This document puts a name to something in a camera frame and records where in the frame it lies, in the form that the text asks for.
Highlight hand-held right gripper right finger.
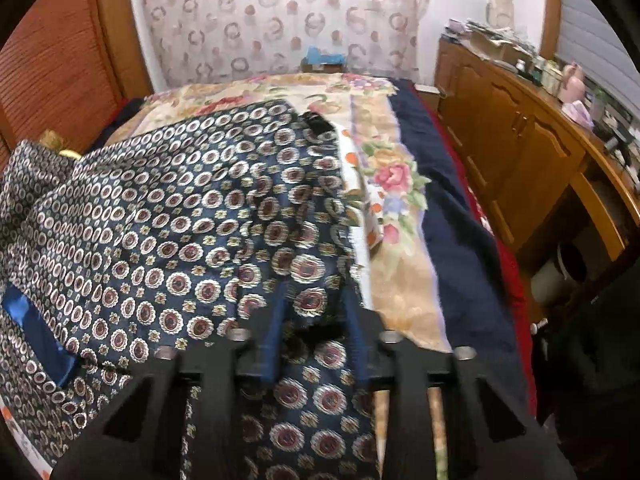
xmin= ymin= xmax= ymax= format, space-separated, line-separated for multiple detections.
xmin=342 ymin=285 xmax=578 ymax=480

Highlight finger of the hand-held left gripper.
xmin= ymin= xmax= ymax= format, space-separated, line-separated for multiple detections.
xmin=299 ymin=111 xmax=333 ymax=136

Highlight floral blanket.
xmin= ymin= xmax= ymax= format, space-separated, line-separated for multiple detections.
xmin=140 ymin=72 xmax=453 ymax=480

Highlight wooden sideboard cabinet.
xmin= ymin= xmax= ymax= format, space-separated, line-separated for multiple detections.
xmin=432 ymin=35 xmax=640 ymax=271

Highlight navy circle-patterned satin shirt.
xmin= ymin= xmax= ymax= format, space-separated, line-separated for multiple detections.
xmin=0 ymin=100 xmax=381 ymax=480

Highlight red bed sheet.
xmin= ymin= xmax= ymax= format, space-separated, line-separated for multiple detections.
xmin=407 ymin=82 xmax=541 ymax=416

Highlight sheer circle-patterned curtain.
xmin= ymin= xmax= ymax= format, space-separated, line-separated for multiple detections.
xmin=125 ymin=0 xmax=436 ymax=88

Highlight white bin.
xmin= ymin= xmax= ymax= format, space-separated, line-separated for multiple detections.
xmin=530 ymin=242 xmax=588 ymax=306

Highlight wooden louvred wardrobe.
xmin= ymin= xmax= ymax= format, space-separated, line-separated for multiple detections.
xmin=0 ymin=0 xmax=156 ymax=171

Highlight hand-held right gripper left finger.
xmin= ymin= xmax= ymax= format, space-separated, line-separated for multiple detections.
xmin=50 ymin=280 xmax=301 ymax=480

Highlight open cardboard box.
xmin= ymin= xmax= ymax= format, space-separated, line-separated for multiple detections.
xmin=467 ymin=30 xmax=526 ymax=63

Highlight pink tissue pack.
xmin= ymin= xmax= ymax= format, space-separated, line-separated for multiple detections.
xmin=562 ymin=100 xmax=596 ymax=128

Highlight gold patterned pillow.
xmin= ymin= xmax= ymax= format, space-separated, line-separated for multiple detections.
xmin=37 ymin=130 xmax=66 ymax=153

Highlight grey window blind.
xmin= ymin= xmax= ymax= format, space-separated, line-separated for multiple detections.
xmin=555 ymin=0 xmax=640 ymax=91

